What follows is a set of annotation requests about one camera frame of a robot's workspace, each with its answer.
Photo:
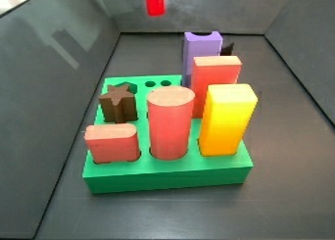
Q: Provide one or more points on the red cylinder block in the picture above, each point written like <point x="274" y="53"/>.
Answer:
<point x="169" y="114"/>

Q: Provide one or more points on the brown star block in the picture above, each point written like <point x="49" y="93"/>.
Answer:
<point x="117" y="104"/>

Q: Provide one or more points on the yellow rectangular block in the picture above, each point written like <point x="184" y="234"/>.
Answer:
<point x="230" y="104"/>

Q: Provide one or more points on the short red rounded block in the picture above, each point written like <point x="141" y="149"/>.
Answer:
<point x="112" y="142"/>

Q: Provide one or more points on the red rectangular block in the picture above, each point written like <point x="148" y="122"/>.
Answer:
<point x="211" y="70"/>

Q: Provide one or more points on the purple arch-notched block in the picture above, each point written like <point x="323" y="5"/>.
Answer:
<point x="196" y="46"/>

